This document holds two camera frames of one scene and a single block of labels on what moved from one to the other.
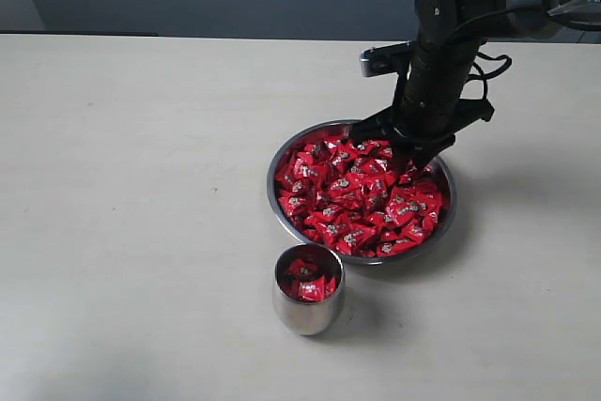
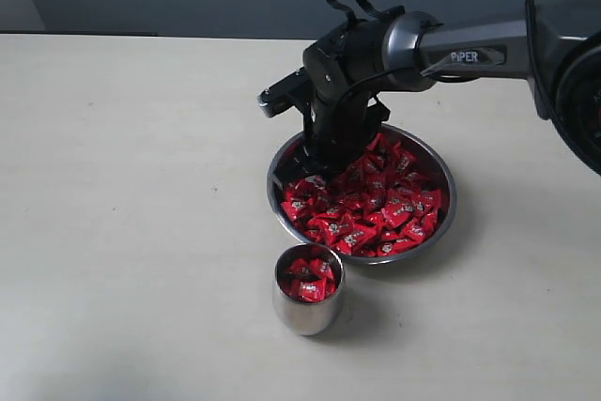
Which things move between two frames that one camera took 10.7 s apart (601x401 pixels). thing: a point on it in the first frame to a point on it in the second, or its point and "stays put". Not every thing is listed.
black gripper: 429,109 to 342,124
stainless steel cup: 310,318 stays put
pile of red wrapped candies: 355,197 stays put
